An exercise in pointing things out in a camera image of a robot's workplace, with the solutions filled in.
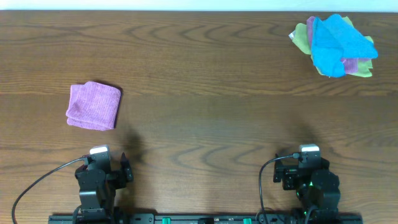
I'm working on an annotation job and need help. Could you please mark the blue microfibre cloth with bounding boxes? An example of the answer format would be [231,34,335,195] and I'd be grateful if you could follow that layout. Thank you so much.
[308,14,379,78]

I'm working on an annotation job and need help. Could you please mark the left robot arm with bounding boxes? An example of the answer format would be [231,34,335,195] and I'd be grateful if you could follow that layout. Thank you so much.
[72,151,134,223]

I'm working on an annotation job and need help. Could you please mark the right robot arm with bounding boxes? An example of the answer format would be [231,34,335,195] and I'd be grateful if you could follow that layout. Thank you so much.
[273,151,341,223]

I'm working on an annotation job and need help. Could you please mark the folded purple cloth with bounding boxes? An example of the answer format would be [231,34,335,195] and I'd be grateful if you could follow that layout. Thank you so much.
[66,81,121,131]

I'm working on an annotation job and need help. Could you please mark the crumpled purple cloth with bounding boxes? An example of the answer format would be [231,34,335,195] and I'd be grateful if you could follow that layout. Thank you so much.
[306,16,373,78]

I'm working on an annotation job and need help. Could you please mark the green cloth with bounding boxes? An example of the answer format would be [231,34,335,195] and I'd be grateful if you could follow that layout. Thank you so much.
[291,16,374,78]

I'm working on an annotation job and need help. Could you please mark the white cloth tag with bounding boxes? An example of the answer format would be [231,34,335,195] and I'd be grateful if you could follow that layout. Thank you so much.
[289,31,295,40]

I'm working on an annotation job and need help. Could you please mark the right camera cable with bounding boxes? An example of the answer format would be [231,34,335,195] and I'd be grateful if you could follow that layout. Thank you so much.
[257,152,301,222]

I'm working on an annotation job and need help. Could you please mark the camera cable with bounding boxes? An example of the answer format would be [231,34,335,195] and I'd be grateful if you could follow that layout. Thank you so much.
[11,157,90,224]
[257,152,301,222]

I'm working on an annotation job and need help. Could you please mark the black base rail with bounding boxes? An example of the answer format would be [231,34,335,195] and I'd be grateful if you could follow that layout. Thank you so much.
[48,213,363,224]

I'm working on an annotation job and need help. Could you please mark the left camera cable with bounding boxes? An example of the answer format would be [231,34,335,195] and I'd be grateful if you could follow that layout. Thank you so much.
[11,157,90,224]

